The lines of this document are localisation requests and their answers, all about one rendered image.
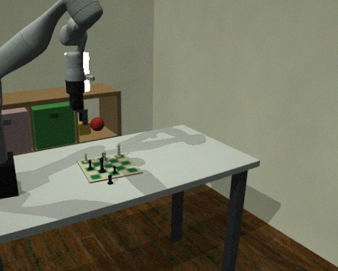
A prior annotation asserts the green and cream chessboard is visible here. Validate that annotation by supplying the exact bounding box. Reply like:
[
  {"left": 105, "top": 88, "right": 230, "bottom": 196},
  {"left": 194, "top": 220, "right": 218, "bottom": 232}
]
[{"left": 77, "top": 153, "right": 143, "bottom": 184}]

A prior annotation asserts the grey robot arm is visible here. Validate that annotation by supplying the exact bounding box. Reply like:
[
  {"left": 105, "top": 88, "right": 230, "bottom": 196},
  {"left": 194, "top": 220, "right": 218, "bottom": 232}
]
[{"left": 0, "top": 0, "right": 103, "bottom": 164}]

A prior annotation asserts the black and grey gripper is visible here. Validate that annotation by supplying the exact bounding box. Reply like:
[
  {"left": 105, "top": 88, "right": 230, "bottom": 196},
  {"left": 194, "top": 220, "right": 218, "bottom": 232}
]
[{"left": 65, "top": 67, "right": 95, "bottom": 125}]

